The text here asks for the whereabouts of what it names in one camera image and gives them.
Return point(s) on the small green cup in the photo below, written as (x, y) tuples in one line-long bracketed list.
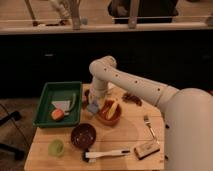
[(56, 148)]

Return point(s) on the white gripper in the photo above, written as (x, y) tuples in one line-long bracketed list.
[(97, 96)]

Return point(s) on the orange clay bowl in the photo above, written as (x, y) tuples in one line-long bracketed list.
[(101, 115)]

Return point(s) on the yellow banana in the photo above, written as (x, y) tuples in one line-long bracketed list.
[(112, 110)]

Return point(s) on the grey cloth piece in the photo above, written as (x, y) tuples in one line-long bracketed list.
[(63, 105)]

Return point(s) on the small metal cup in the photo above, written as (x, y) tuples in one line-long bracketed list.
[(85, 98)]

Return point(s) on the dark red bowl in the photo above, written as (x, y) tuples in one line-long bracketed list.
[(83, 136)]

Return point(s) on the orange toy fruit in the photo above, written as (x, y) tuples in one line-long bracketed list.
[(57, 115)]

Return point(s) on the green plastic tray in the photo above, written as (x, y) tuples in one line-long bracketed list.
[(66, 96)]

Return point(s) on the brown grape bunch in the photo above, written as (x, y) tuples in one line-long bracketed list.
[(128, 97)]

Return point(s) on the metal fork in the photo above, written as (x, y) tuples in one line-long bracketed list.
[(148, 124)]

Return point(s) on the white paper cup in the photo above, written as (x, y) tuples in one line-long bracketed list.
[(111, 86)]

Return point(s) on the green toy vegetable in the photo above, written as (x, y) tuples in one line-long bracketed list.
[(72, 102)]

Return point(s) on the white dish brush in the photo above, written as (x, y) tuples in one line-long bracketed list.
[(91, 156)]

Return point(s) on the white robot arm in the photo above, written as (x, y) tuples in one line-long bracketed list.
[(187, 113)]

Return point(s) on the wooden block eraser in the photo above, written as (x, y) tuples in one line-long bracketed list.
[(144, 150)]

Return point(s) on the blue sponge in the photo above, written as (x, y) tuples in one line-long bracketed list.
[(93, 108)]

